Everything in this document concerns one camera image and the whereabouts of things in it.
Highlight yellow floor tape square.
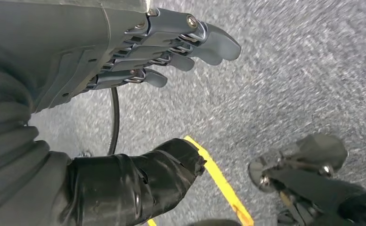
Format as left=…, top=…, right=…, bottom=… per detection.
left=146, top=135, right=254, bottom=226

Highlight black cable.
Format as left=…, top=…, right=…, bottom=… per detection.
left=107, top=87, right=121, bottom=156

